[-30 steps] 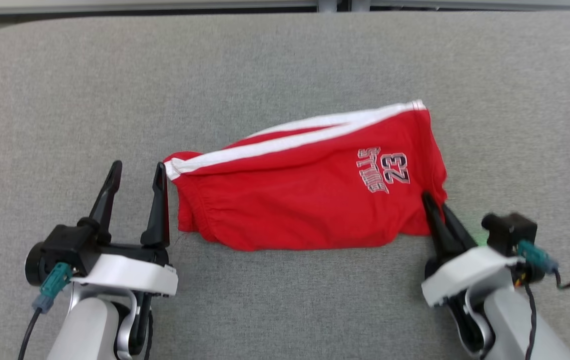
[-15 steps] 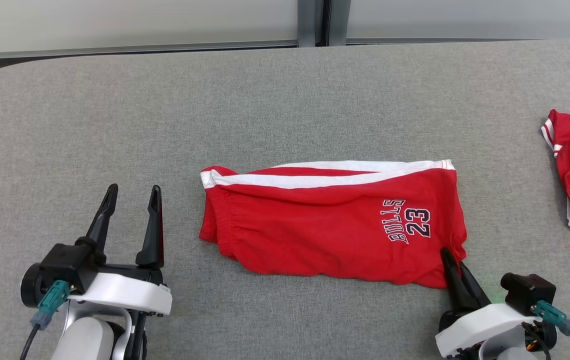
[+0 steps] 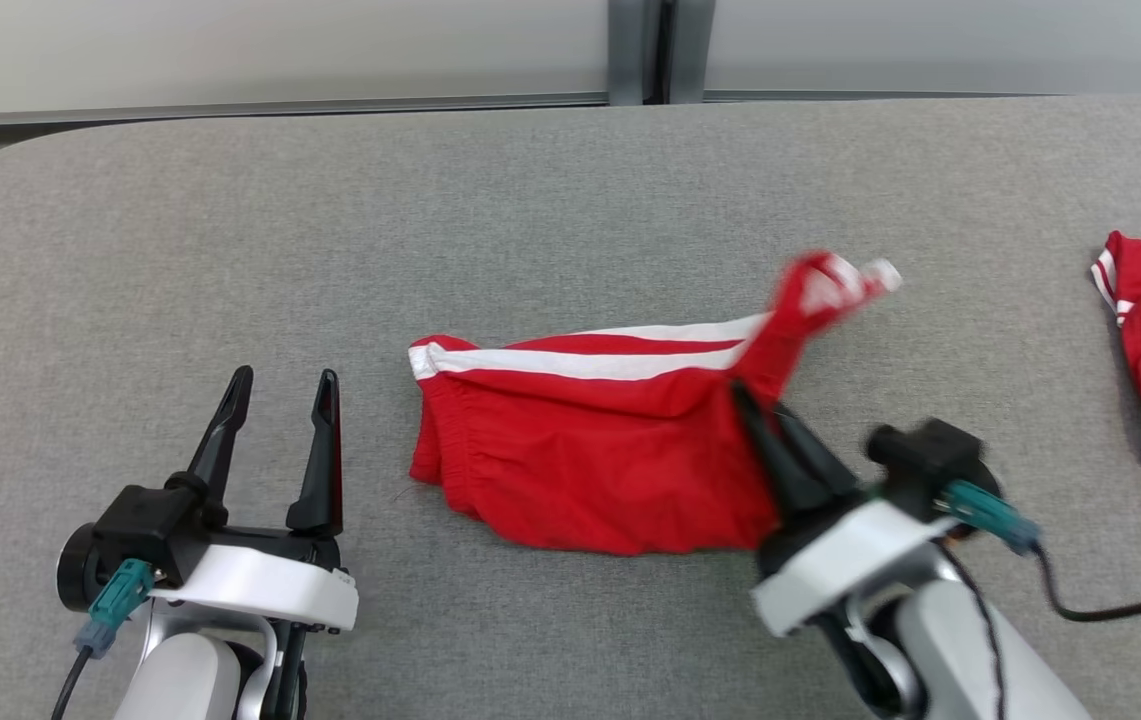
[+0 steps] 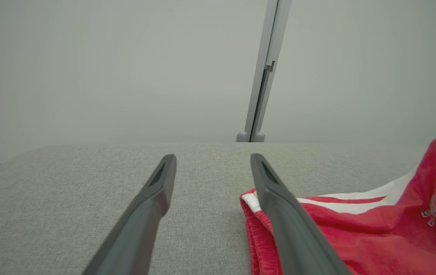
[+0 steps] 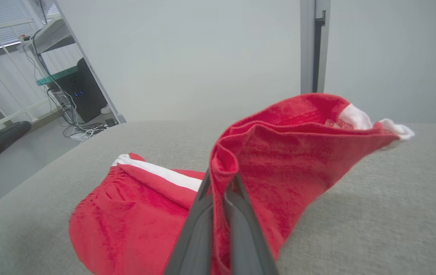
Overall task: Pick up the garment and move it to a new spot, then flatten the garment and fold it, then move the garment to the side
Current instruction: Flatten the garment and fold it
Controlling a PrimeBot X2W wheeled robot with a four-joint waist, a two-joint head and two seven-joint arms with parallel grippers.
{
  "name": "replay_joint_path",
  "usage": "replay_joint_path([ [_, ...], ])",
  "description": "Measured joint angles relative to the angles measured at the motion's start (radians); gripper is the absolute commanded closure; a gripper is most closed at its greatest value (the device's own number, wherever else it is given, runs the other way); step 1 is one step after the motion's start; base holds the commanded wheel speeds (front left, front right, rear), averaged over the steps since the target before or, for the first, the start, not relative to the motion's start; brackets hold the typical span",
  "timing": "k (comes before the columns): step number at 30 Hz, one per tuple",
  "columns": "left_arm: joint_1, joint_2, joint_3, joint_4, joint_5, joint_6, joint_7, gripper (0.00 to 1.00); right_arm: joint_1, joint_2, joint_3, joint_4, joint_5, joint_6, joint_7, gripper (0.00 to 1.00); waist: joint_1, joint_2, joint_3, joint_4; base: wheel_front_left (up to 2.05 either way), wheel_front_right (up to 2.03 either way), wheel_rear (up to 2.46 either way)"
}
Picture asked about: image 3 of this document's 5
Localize grey partition post with feet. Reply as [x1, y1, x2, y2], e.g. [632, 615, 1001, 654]
[608, 0, 716, 106]

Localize black cable with teal connector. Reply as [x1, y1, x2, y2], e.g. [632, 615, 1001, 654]
[50, 558, 157, 720]
[938, 480, 1141, 623]

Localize red shorts with white stripes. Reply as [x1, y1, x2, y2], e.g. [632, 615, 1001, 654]
[408, 250, 903, 557]

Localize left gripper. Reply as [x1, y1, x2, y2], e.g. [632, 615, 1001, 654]
[152, 365, 361, 633]

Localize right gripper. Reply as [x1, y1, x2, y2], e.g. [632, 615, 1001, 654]
[730, 382, 963, 639]

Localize grey partition base rail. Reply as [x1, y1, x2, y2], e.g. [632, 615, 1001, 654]
[705, 90, 1066, 103]
[0, 93, 611, 129]

